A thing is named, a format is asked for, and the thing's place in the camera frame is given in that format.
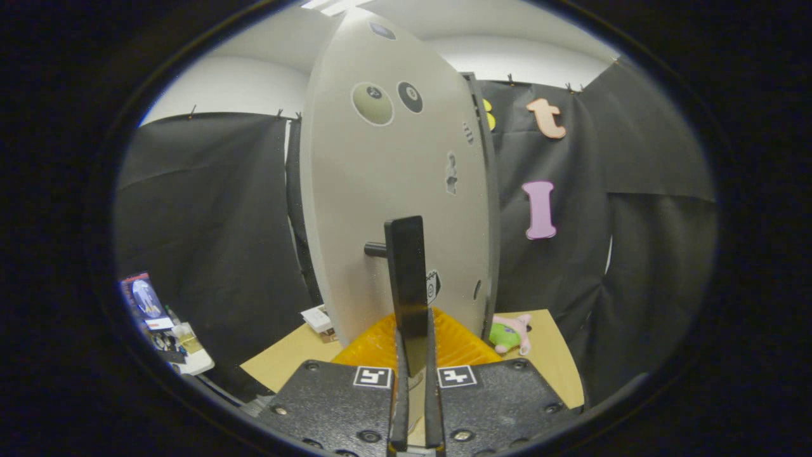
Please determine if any long ceiling light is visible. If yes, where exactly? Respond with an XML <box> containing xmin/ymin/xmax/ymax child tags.
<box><xmin>301</xmin><ymin>0</ymin><xmax>375</xmax><ymax>17</ymax></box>

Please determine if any white printed box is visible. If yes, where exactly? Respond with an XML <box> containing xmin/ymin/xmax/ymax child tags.
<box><xmin>300</xmin><ymin>305</ymin><xmax>334</xmax><ymax>334</ymax></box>

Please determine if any green and pink plush toy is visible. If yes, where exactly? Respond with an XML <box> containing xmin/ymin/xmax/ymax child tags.
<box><xmin>488</xmin><ymin>313</ymin><xmax>532</xmax><ymax>356</ymax></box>

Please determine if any dark blue printed box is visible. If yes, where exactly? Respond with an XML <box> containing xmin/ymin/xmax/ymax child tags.
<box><xmin>121</xmin><ymin>273</ymin><xmax>175</xmax><ymax>331</ymax></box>

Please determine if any light grey shoe cabinet door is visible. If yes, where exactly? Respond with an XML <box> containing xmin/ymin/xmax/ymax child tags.
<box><xmin>299</xmin><ymin>8</ymin><xmax>501</xmax><ymax>378</ymax></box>

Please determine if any black backdrop cloth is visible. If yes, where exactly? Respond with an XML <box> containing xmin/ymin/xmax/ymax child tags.
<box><xmin>114</xmin><ymin>57</ymin><xmax>717</xmax><ymax>407</ymax></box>

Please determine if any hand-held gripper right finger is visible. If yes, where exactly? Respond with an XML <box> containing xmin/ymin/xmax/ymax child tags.
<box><xmin>424</xmin><ymin>308</ymin><xmax>581</xmax><ymax>457</ymax></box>

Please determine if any grey shoe cabinet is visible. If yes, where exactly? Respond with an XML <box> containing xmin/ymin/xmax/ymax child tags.
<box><xmin>462</xmin><ymin>71</ymin><xmax>503</xmax><ymax>340</ymax></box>

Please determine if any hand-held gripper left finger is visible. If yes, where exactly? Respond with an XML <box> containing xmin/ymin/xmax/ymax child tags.
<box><xmin>257</xmin><ymin>314</ymin><xmax>410</xmax><ymax>457</ymax></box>

